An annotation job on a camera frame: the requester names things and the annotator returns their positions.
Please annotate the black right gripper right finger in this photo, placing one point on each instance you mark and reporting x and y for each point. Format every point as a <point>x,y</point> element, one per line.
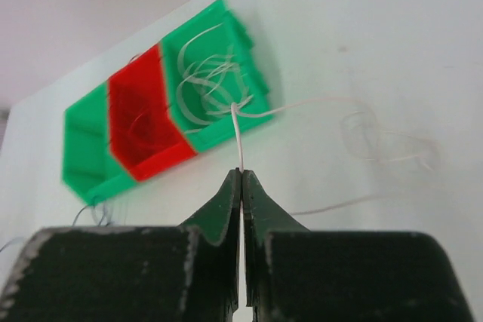
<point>296,274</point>

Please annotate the red plastic bin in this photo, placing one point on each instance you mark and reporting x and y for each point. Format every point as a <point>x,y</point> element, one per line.
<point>142,136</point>

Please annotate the right green plastic bin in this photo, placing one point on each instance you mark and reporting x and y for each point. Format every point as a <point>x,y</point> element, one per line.
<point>209,66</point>

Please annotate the left green plastic bin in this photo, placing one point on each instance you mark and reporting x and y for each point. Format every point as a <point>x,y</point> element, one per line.
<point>89,169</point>

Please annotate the green plastic bin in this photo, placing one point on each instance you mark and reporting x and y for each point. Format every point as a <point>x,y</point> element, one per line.
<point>209,66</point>
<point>89,169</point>

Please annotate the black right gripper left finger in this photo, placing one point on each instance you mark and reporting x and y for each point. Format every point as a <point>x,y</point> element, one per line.
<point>187,272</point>

